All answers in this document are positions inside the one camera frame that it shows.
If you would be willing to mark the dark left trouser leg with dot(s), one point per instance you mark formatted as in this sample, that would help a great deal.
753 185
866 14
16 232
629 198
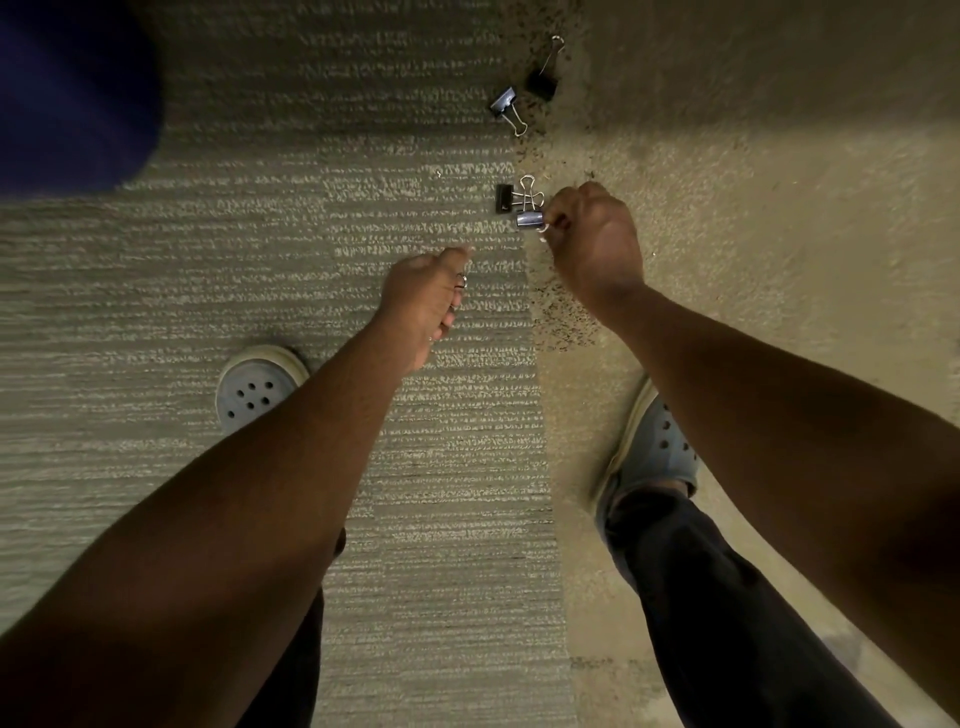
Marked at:
296 660

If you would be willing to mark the person's left hand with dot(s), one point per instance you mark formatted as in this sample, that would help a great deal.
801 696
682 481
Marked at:
416 300

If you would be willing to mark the person's right hand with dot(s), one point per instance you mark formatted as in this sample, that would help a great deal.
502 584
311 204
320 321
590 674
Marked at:
600 247

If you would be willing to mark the dark trouser leg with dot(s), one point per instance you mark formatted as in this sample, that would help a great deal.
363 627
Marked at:
296 660
720 622

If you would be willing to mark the person's left forearm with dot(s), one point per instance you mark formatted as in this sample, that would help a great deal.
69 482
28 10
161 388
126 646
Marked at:
225 525

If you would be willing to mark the person's right fingers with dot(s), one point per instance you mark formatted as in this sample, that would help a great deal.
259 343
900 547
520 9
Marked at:
564 210

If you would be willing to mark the grey clog shoe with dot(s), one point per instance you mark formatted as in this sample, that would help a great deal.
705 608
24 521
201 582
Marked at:
664 446
251 390

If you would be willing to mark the grey left clog shoe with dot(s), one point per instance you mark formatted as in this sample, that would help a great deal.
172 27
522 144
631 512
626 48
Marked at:
251 390

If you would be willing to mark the grey right clog shoe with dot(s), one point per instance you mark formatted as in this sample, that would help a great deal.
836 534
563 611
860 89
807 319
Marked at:
664 446

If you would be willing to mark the person's left fingers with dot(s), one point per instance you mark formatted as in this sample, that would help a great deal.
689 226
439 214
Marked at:
456 285

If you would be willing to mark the dark blue round object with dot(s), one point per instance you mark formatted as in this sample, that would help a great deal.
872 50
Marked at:
67 90

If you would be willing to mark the person's right forearm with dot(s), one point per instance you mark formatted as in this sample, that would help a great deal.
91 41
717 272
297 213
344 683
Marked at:
787 450

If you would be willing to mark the black binder clip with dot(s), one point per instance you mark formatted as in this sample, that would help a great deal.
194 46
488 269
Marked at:
505 197
541 81

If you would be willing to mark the dark right trouser leg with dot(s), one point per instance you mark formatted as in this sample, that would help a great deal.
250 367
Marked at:
720 622

